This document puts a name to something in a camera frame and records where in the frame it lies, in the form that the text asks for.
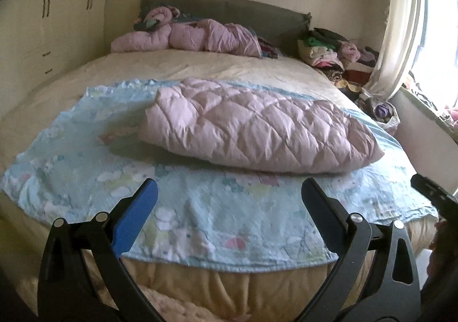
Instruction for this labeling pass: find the cream window curtain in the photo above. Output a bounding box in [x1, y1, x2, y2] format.
[365, 0, 425, 101]

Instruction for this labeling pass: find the dark grey headboard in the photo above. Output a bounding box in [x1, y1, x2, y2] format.
[139, 0, 312, 57]

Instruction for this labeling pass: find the light blue cartoon blanket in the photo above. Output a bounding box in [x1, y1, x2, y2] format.
[0, 78, 439, 269]

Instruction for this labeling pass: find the right hand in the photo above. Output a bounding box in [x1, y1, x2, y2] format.
[421, 219, 457, 313]

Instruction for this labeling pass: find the plastic bag with purple item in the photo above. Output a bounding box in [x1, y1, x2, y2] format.
[357, 91, 400, 136]

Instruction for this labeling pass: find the pile of assorted clothes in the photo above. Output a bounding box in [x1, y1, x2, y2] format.
[297, 28, 380, 102]

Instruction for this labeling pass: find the crumpled pink quilted garment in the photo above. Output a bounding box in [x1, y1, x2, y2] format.
[110, 19, 262, 58]

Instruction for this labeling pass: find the pink quilted puffer jacket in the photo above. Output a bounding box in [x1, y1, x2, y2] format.
[139, 78, 384, 174]

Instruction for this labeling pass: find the pink plush toy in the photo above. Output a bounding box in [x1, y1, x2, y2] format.
[133, 6, 180, 32]

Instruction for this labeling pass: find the cream wardrobe with handles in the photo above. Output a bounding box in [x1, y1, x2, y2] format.
[1, 0, 106, 116]

